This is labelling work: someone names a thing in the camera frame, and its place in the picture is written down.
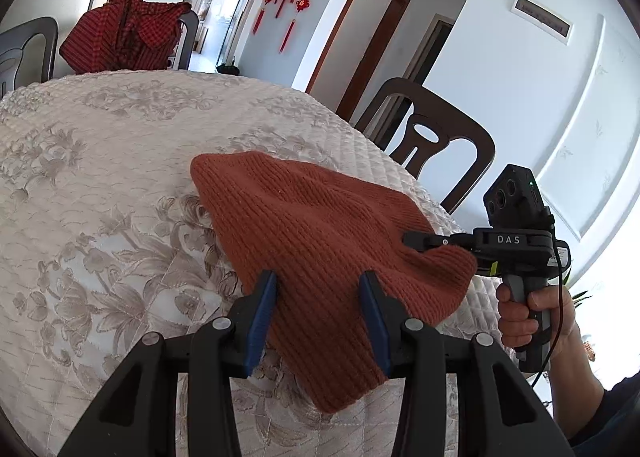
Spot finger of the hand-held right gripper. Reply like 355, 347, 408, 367
402, 231, 478, 258

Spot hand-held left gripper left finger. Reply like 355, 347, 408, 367
57, 271, 278, 457

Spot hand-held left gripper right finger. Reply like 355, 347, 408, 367
359, 271, 575, 457

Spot rust orange knit sweater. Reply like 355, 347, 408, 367
190, 151, 478, 415

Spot person's right forearm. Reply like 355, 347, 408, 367
542, 327, 640, 457

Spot person's right hand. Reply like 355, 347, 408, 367
495, 282, 583, 364

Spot dark brown plastic chair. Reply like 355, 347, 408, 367
352, 78, 497, 216

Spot green plant leaves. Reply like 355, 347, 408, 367
562, 272, 593, 308

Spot dark open doorway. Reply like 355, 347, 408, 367
402, 14, 456, 88

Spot cream quilted floral tablecloth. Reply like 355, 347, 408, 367
0, 69, 516, 457

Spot brown framed door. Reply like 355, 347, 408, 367
305, 0, 411, 122

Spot glass hallway door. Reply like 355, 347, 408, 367
217, 0, 263, 68

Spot red plaid garment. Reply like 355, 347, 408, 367
59, 0, 193, 74

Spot black cable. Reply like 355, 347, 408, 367
530, 214, 568, 390

